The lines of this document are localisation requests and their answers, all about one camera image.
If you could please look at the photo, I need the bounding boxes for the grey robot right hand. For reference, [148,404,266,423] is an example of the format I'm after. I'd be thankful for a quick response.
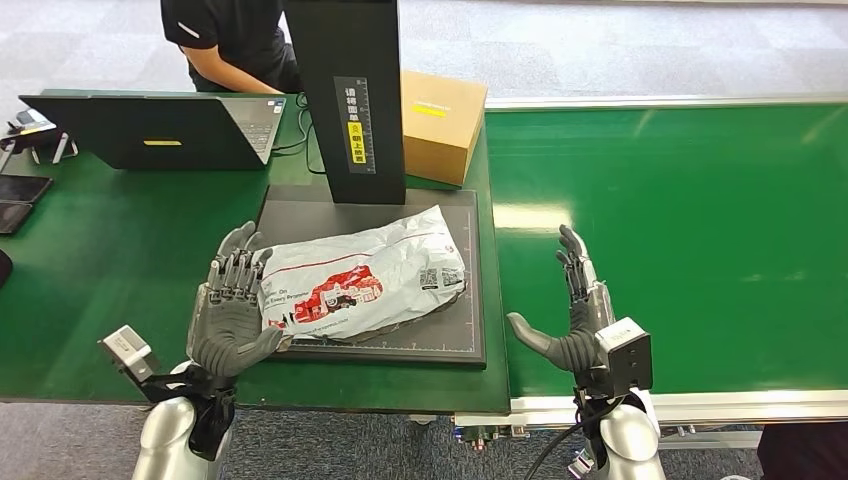
[506,223,618,374]

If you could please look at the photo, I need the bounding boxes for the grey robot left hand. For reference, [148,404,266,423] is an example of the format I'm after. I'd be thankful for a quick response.
[187,220,287,380]

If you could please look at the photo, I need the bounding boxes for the white plastic mailer package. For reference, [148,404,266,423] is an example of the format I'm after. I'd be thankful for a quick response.
[258,203,469,344]

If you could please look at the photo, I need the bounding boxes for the green conveyor belt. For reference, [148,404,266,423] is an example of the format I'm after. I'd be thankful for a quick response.
[485,102,848,399]

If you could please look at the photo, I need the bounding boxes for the black inbound scanner machine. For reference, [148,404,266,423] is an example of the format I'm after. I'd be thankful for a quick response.
[254,0,488,370]

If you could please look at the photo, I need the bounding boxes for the brown cardboard box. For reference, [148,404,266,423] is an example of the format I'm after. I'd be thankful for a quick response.
[400,69,490,189]

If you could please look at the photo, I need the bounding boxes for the green desk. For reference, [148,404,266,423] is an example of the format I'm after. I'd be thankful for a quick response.
[0,87,512,415]

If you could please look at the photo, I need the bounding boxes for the dark open laptop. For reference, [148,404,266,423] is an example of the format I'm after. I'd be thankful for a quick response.
[18,93,288,173]

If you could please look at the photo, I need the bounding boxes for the black phone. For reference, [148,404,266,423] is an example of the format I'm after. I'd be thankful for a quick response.
[0,201,34,236]
[0,174,54,206]

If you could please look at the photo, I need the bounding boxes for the small device on stand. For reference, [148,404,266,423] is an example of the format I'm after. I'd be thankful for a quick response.
[0,107,80,166]

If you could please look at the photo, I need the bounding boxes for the person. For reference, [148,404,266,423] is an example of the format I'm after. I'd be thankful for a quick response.
[159,0,303,96]

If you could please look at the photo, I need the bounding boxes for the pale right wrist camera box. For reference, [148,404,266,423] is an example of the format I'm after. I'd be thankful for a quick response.
[593,316,655,399]

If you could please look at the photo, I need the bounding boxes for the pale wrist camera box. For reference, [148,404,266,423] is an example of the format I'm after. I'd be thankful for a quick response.
[98,324,161,385]
[593,316,655,399]

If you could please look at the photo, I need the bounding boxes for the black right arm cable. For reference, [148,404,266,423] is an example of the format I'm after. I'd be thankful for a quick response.
[523,396,625,480]

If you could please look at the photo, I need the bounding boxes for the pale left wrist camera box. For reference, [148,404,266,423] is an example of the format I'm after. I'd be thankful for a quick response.
[98,324,161,385]

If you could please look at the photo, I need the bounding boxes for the aluminium conveyor frame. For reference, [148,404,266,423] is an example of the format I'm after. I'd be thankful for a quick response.
[453,92,848,480]

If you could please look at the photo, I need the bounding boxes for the black machine cables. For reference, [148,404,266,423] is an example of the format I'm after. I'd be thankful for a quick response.
[271,92,329,177]

